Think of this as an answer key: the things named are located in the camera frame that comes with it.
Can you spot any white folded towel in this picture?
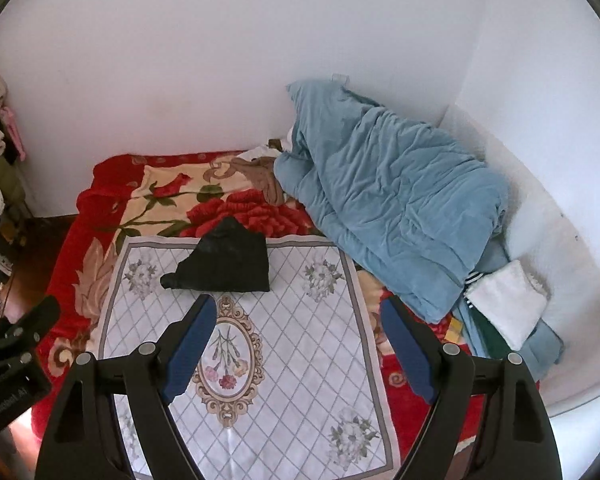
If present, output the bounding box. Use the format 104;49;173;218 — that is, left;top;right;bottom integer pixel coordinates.
464;260;550;350

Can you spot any light blue duvet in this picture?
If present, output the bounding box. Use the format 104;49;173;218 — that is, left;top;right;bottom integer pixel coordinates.
274;80;564;379

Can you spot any white quilted floral mat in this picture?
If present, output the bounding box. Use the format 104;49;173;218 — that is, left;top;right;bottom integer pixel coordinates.
97;233;402;480

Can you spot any red floral blanket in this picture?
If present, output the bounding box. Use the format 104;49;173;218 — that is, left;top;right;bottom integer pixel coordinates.
29;148;541;470

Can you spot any green folded cloth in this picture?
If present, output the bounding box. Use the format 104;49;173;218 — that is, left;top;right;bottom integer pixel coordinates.
469;308;510;359

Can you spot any black leather jacket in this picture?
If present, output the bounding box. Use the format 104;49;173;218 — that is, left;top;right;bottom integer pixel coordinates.
160;217;270;292

